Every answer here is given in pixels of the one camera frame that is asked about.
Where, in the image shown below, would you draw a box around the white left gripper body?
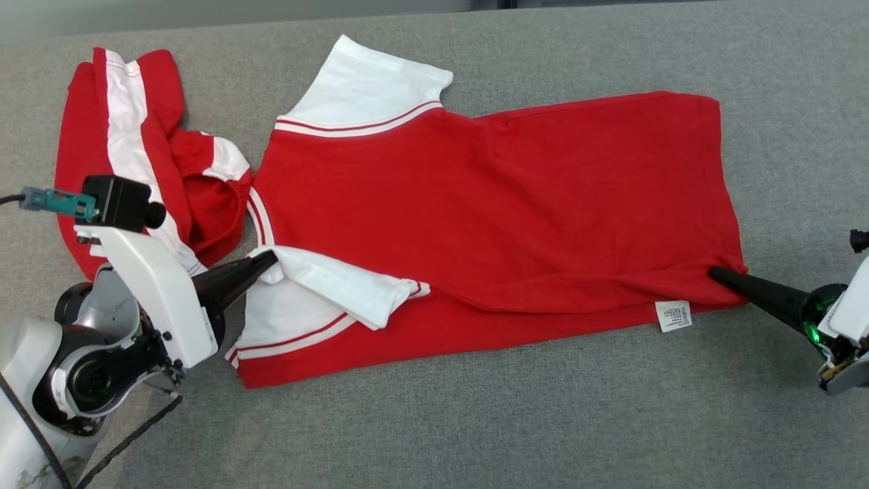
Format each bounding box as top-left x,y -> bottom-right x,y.
75,227 -> 226,372

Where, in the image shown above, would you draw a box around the red shorts with white stripe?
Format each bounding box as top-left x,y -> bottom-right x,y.
54,46 -> 253,281

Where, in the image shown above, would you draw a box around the teal left camera connector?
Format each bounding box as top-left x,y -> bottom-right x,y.
19,187 -> 97,221

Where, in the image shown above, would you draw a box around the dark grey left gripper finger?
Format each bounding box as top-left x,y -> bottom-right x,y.
193,249 -> 280,315

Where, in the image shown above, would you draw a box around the red numbered t-shirt white sleeves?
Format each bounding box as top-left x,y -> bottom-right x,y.
225,34 -> 749,390

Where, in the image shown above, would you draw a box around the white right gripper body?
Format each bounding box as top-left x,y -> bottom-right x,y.
803,256 -> 869,376

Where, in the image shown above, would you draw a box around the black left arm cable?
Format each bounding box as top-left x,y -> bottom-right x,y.
73,394 -> 184,489
0,374 -> 73,489

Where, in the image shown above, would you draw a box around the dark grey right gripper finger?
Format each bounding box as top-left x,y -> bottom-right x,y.
709,266 -> 813,334

